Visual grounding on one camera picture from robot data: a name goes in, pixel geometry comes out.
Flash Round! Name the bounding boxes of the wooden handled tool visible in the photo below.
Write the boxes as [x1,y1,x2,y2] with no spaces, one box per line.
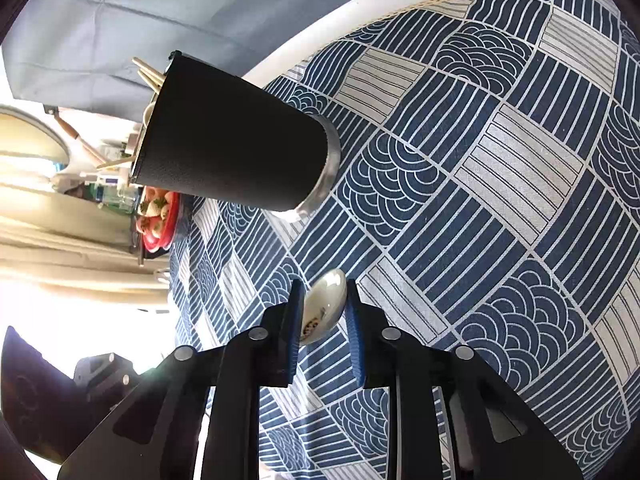
[45,105,109,164]

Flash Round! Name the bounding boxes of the black utensil holder cup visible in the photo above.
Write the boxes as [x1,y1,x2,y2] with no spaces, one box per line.
[129,51,342,224]

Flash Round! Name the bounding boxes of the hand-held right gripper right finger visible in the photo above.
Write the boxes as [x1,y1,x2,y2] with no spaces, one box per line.
[344,277,584,480]

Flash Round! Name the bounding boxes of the red fruit basket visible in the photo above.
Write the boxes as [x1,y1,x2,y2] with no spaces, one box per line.
[137,187,182,254]

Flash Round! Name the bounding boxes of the pile of fruits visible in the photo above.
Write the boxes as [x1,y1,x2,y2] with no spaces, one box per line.
[138,187,174,239]

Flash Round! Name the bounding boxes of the white round table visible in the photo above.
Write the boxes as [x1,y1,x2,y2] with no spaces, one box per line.
[241,0,610,95]

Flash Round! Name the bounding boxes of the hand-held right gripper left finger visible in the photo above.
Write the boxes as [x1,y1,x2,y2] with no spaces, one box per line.
[57,277,306,480]

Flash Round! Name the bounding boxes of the cream spoon with bear print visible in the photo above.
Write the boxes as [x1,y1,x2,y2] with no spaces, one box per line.
[298,268,349,346]

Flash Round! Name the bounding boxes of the blue white patterned tablecloth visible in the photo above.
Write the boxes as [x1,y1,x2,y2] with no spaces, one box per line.
[167,0,640,480]

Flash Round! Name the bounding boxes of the cream curtain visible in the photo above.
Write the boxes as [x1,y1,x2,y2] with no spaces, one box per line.
[0,105,173,311]

